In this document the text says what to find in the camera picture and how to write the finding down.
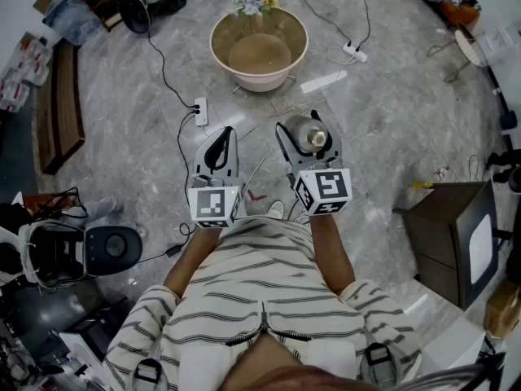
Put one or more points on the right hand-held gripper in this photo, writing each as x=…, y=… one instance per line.
x=325, y=187

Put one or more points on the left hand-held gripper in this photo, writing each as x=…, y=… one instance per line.
x=211, y=206

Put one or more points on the person's left forearm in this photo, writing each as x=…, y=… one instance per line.
x=189, y=259

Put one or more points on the person's right forearm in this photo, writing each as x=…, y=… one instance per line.
x=331, y=251

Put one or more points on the round glass-top table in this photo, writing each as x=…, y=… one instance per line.
x=258, y=55

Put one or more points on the white power strip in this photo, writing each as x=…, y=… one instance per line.
x=355, y=52
x=201, y=112

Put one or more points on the red floor tape mark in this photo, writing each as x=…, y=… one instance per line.
x=256, y=196

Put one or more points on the person's right white shoe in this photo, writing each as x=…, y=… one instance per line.
x=277, y=209

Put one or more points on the yellow packet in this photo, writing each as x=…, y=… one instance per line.
x=423, y=185

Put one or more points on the person's striped shirt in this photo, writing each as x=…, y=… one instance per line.
x=260, y=283

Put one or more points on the small red white bottle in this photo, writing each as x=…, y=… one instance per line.
x=441, y=172

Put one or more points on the black oval backpack device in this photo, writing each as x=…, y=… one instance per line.
x=114, y=247
x=136, y=14

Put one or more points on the pastel flower bouquet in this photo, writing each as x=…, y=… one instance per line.
x=256, y=0

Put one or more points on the dark wooden cabinet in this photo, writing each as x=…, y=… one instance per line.
x=439, y=234

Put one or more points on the dark wooden bench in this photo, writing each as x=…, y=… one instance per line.
x=61, y=108

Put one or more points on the wooden rack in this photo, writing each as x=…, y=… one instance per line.
x=102, y=2

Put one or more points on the black wheeled chair base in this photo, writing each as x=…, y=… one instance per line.
x=504, y=169

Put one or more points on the orange sofa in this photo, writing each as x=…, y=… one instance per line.
x=460, y=10

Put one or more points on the dark blue cup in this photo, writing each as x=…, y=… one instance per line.
x=509, y=119

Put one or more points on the clear plastic storage bin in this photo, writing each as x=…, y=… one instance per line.
x=73, y=18

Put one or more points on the white rounded box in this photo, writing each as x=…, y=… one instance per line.
x=481, y=251

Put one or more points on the white curved counter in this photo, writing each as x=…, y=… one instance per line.
x=502, y=55

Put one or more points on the pile of white red-label packets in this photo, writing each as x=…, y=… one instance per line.
x=22, y=76

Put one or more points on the tan cardboard box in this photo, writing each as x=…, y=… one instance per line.
x=502, y=310

